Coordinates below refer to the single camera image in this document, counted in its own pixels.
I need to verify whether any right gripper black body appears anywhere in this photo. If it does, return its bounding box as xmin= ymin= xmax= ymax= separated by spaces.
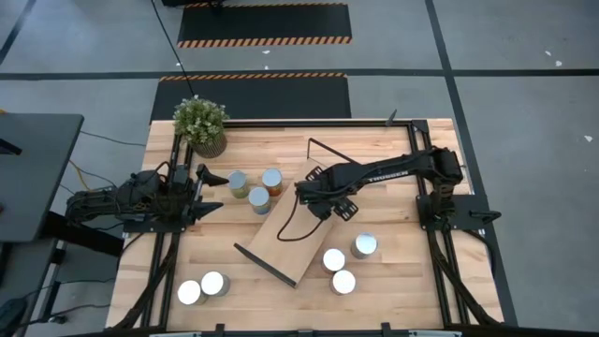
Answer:
xmin=294 ymin=168 xmax=342 ymax=221

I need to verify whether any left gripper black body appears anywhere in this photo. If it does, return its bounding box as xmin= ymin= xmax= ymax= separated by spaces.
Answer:
xmin=171 ymin=163 xmax=203 ymax=226

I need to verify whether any orange label tin can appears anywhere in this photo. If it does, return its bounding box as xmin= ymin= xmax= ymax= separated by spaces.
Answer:
xmin=227 ymin=169 xmax=251 ymax=199

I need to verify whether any pear label tin can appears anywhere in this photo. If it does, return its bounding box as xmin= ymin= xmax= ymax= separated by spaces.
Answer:
xmin=350 ymin=232 xmax=379 ymax=260

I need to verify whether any pineapple label tin can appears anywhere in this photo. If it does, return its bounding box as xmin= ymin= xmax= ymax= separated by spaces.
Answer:
xmin=261 ymin=168 xmax=285 ymax=198

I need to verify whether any teal gradient tin can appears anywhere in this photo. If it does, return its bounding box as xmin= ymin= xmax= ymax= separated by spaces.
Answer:
xmin=321 ymin=247 xmax=347 ymax=274

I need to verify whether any peach label tin can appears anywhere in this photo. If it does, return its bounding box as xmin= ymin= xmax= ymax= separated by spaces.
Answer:
xmin=248 ymin=185 xmax=272 ymax=215

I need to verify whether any corn label tin can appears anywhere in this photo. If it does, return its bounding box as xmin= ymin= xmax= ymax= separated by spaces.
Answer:
xmin=329 ymin=270 xmax=357 ymax=297

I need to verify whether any artificial plant in ribbed pot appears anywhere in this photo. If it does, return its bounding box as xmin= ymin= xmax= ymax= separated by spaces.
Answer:
xmin=171 ymin=95 xmax=230 ymax=159

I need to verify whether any tin can with silver lid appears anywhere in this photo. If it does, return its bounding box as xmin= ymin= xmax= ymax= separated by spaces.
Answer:
xmin=200 ymin=270 xmax=231 ymax=298
xmin=177 ymin=279 xmax=208 ymax=306

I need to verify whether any black hazard-striped floor mat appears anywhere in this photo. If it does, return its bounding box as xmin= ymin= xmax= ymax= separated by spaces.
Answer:
xmin=177 ymin=2 xmax=353 ymax=49
xmin=150 ymin=72 xmax=352 ymax=124

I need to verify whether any black desk foot beam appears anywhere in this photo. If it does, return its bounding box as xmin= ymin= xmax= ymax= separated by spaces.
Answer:
xmin=40 ymin=210 xmax=125 ymax=257

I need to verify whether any black desk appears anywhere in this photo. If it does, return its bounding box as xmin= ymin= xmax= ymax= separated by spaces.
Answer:
xmin=0 ymin=111 xmax=85 ymax=243

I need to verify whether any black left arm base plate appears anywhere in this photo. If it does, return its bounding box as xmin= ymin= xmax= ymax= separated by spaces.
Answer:
xmin=122 ymin=215 xmax=188 ymax=234

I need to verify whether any black aluminium table frame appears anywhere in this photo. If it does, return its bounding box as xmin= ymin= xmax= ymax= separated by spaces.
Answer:
xmin=111 ymin=119 xmax=504 ymax=337

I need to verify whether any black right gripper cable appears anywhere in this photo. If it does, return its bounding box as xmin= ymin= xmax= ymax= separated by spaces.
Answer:
xmin=276 ymin=194 xmax=325 ymax=243

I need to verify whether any wooden shelf with black frame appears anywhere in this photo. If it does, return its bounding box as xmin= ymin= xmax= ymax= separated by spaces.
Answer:
xmin=233 ymin=137 xmax=369 ymax=289

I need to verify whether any yellow floor cable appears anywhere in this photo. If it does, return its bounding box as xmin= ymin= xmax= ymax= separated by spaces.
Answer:
xmin=68 ymin=160 xmax=95 ymax=192

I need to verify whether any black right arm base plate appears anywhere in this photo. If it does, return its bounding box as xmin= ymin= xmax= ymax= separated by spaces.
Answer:
xmin=416 ymin=194 xmax=502 ymax=231

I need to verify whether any black hanging cable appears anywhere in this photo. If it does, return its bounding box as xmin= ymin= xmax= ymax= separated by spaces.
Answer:
xmin=150 ymin=0 xmax=196 ymax=98

